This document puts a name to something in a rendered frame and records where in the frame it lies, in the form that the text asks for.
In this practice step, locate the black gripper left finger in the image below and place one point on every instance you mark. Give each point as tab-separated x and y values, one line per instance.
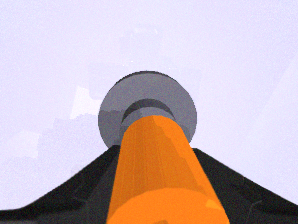
83	198

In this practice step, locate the orange cylindrical knob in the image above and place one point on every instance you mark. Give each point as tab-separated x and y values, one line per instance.
159	179

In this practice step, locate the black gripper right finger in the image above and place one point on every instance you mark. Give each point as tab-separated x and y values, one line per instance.
244	201

